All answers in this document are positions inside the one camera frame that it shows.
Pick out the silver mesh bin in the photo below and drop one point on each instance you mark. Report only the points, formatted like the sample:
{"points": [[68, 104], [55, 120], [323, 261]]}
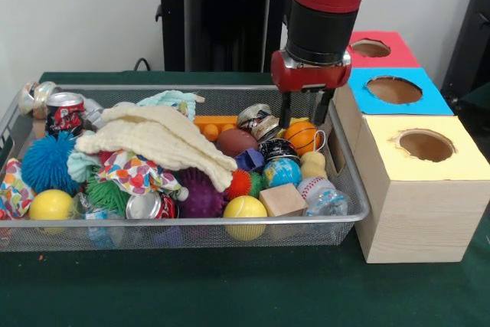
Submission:
{"points": [[23, 239]]}

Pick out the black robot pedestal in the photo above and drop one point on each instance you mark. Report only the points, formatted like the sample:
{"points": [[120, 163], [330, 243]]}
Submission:
{"points": [[222, 20]]}

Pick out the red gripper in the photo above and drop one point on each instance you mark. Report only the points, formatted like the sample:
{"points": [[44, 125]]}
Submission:
{"points": [[310, 78]]}

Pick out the cream knitted cloth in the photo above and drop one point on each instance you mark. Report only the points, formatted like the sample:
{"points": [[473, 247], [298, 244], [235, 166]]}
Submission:
{"points": [[161, 139]]}

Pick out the wooden box with three holes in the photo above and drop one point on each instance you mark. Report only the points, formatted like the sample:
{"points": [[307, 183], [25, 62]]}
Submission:
{"points": [[421, 220]]}

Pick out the yellow ball with seam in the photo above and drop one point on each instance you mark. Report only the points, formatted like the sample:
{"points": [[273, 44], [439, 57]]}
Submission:
{"points": [[245, 212]]}

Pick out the crushed red soda can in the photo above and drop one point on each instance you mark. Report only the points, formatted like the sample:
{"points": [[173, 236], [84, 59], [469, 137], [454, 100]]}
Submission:
{"points": [[151, 206]]}

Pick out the plain yellow ball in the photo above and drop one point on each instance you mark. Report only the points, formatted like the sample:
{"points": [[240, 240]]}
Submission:
{"points": [[49, 206]]}

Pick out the blue spiky rubber ball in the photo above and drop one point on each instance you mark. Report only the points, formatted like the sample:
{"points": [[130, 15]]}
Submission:
{"points": [[48, 164]]}

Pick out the mint green knitted cloth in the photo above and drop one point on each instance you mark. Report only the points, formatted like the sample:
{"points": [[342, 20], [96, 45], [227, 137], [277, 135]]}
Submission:
{"points": [[168, 98]]}

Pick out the black stand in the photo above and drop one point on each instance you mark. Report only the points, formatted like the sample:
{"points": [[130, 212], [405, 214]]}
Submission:
{"points": [[474, 36]]}

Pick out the white baseball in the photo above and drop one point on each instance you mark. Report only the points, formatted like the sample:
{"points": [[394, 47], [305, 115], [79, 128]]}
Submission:
{"points": [[312, 185]]}

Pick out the wooden block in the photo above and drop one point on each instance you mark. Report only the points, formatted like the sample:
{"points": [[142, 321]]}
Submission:
{"points": [[283, 200]]}

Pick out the dark green table cloth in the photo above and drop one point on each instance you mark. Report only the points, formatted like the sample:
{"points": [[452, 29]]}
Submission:
{"points": [[229, 288], [478, 105]]}

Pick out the green spiky rubber ball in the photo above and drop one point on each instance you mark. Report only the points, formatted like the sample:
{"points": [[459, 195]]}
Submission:
{"points": [[107, 193]]}

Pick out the yellow duck plush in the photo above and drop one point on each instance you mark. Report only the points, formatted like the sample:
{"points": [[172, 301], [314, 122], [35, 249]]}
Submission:
{"points": [[313, 164]]}

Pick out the orange basketball toy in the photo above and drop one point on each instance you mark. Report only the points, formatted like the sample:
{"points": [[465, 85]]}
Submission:
{"points": [[302, 135]]}

